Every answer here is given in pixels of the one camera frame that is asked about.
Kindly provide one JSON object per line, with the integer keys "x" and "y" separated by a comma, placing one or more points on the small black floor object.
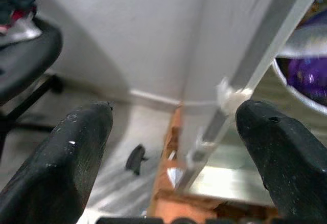
{"x": 135, "y": 160}

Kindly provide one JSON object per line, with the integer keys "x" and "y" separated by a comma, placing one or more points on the purple foil packet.
{"x": 306, "y": 75}

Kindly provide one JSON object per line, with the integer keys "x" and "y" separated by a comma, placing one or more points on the aluminium frame bar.
{"x": 258, "y": 57}

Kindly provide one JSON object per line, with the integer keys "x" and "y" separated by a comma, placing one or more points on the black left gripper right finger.
{"x": 288, "y": 162}

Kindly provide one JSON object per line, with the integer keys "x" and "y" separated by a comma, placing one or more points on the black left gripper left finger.
{"x": 58, "y": 162}

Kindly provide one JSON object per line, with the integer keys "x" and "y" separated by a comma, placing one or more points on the silver metal pot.
{"x": 301, "y": 98}

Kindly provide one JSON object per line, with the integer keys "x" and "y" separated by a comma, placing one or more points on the black office chair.
{"x": 28, "y": 65}

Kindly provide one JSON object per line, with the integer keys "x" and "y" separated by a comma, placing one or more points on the white tape wad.
{"x": 233, "y": 97}

